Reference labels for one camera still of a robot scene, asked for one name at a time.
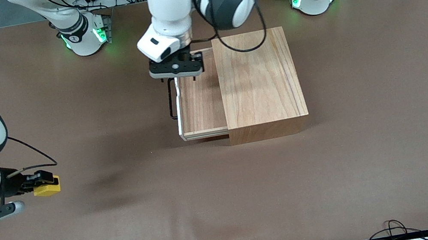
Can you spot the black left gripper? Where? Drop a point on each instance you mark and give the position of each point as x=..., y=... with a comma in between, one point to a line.
x=185, y=55

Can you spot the wooden drawer with white front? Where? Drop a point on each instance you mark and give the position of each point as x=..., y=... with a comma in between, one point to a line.
x=203, y=108

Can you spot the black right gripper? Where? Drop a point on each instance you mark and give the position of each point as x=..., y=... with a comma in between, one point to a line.
x=12, y=184

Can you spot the light wooden drawer cabinet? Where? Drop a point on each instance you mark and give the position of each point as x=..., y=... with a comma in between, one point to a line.
x=260, y=82

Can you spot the brown table cover mat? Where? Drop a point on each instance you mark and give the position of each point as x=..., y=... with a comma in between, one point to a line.
x=128, y=230

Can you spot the yellow cube block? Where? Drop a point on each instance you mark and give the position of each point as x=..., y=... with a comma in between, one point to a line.
x=48, y=189

